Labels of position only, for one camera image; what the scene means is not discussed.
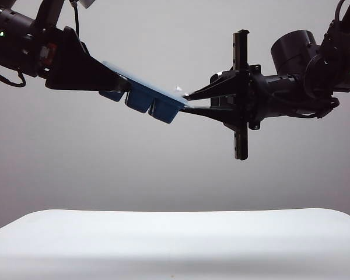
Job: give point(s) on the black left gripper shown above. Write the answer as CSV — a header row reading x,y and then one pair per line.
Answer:
x,y
42,58

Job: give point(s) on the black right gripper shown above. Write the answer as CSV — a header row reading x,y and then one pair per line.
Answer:
x,y
241,87

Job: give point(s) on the clear plastic tray lid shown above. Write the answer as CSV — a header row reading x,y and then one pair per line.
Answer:
x,y
151,85

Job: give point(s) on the blue ice cube tray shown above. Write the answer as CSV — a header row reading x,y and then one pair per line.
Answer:
x,y
140,102

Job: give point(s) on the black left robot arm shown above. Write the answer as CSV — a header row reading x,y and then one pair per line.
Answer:
x,y
11,35

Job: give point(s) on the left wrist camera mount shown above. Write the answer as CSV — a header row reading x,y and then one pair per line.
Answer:
x,y
48,11

